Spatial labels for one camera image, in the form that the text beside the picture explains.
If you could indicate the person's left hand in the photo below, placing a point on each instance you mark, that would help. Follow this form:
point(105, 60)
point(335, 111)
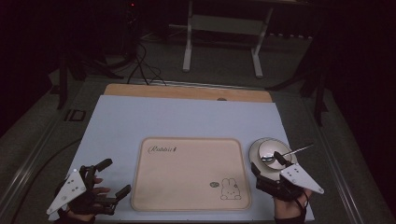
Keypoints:
point(99, 190)

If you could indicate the metal spoon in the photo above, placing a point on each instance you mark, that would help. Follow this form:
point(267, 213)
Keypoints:
point(297, 151)

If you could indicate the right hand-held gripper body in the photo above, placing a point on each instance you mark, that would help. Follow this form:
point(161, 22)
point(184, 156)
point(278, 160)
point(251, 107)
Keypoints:
point(299, 179)

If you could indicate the wooden table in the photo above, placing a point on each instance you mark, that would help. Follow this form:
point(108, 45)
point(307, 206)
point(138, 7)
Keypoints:
point(186, 92)

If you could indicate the floor socket box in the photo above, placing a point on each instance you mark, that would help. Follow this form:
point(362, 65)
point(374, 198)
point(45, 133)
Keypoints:
point(75, 115)

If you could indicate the dark tripod stand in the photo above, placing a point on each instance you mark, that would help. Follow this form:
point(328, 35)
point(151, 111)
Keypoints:
point(63, 84)

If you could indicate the white bowl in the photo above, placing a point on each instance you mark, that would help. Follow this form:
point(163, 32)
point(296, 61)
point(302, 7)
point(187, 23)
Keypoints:
point(271, 147)

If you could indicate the white metal stand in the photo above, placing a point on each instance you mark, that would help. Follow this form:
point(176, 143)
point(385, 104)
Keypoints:
point(224, 25)

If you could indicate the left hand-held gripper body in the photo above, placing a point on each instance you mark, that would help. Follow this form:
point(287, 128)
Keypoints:
point(70, 189)

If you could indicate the beige rabbit placemat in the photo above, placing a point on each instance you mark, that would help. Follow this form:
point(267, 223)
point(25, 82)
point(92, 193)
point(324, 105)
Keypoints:
point(186, 177)

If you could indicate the person's right hand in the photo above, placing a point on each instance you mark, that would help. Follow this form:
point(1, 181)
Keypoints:
point(288, 211)

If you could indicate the light blue table cover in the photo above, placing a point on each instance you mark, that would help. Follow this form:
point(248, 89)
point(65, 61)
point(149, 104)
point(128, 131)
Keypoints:
point(174, 118)

